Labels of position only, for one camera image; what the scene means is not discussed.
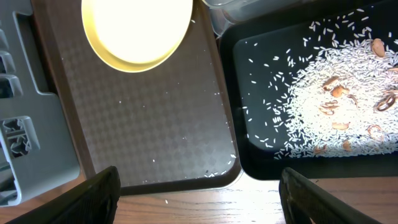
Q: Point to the black rectangular tray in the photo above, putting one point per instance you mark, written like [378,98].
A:
[260,58]

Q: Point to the dark brown serving tray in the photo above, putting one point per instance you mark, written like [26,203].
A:
[168,129]

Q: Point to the grey plastic dish rack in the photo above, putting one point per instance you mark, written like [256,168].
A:
[37,152]

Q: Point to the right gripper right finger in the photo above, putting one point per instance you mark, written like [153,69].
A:
[304,202]

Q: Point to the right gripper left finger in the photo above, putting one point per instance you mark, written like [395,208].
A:
[93,201]

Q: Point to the yellow round plate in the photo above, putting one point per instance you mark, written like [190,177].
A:
[135,35]

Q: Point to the clear plastic bin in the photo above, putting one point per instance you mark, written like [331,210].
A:
[226,13]

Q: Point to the pile of white rice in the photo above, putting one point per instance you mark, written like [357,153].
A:
[344,103]

